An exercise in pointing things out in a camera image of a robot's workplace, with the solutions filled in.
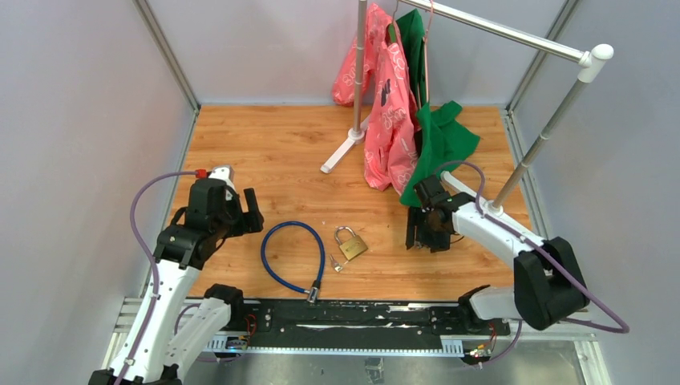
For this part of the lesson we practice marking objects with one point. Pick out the blue cable lock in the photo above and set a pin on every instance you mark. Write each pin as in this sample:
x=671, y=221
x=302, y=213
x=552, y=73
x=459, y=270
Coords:
x=295, y=242

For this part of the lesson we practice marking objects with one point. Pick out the green garment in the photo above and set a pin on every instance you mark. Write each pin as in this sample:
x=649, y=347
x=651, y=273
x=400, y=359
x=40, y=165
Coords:
x=442, y=143

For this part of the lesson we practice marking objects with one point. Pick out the brass padlock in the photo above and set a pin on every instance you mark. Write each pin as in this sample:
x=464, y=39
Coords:
x=351, y=248

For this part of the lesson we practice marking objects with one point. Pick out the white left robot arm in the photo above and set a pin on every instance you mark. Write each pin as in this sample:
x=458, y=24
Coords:
x=156, y=351

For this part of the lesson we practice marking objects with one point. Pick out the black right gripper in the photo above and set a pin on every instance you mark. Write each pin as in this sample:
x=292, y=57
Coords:
x=416, y=216

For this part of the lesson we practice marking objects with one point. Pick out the small silver cable-lock keys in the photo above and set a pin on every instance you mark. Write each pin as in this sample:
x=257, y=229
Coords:
x=335, y=264

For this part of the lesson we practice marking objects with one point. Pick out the pink clothes hanger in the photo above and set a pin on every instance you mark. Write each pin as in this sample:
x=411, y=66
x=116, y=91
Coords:
x=414, y=38

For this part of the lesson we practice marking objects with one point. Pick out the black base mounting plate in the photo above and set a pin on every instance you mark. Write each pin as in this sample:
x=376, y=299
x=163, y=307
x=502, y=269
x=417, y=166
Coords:
x=349, y=326

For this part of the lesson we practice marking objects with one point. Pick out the aluminium frame rail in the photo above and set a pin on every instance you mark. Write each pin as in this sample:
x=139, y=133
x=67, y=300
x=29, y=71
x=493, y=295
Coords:
x=151, y=22

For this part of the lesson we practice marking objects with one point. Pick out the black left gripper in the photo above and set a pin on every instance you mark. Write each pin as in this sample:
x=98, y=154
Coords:
x=248, y=221

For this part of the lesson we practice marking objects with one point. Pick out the metal clothes rack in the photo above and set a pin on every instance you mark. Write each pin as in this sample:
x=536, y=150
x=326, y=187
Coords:
x=531, y=42

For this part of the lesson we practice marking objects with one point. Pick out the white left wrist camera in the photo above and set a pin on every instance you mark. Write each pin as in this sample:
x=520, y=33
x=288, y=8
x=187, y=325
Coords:
x=226, y=174

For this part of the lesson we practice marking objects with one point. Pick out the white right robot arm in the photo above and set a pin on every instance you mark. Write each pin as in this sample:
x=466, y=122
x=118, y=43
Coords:
x=547, y=280

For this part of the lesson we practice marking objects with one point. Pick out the pink patterned garment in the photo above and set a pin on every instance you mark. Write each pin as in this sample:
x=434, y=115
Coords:
x=390, y=154

